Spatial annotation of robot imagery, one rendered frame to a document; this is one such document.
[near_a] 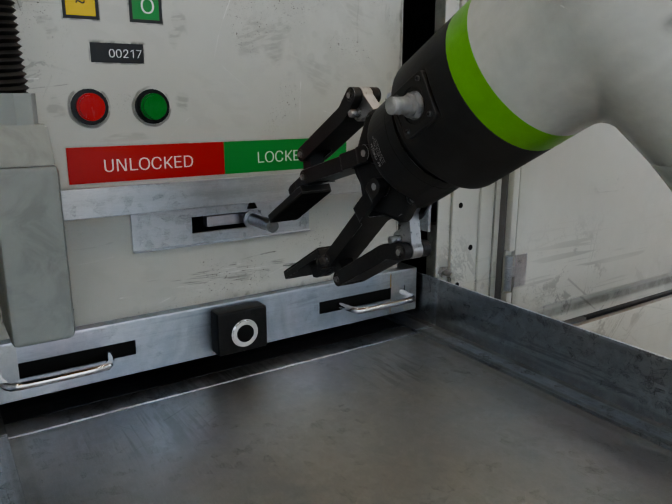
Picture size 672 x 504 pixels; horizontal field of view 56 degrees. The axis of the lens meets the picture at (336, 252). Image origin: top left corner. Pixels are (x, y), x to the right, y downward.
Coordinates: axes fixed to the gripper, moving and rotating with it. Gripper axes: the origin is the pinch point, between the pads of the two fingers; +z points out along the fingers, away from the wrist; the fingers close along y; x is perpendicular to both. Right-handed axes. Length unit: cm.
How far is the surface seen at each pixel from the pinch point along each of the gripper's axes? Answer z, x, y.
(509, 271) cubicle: 14.1, 38.5, 5.3
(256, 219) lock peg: 12.8, 2.2, -6.0
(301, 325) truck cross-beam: 21.0, 8.5, 5.5
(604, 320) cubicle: 21, 63, 16
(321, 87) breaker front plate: 8.0, 12.3, -19.5
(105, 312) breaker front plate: 19.3, -14.0, 0.0
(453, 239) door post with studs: 13.9, 30.2, -0.4
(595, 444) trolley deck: -6.3, 19.4, 24.9
